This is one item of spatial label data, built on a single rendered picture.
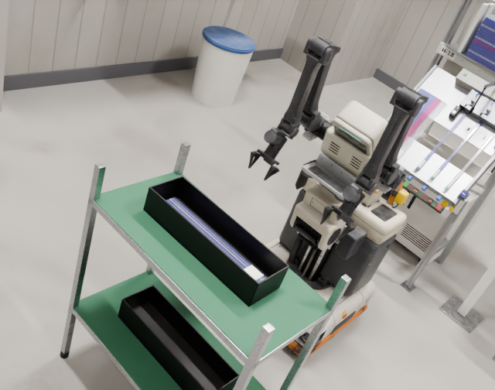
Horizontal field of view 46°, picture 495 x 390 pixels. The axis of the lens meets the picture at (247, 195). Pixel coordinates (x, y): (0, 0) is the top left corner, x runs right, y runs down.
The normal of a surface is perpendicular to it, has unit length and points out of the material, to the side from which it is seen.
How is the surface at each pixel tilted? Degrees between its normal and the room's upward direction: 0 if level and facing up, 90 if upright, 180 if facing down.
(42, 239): 0
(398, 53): 90
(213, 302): 0
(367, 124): 42
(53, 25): 90
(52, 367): 0
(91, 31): 90
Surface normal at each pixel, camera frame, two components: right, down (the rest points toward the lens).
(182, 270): 0.29, -0.78
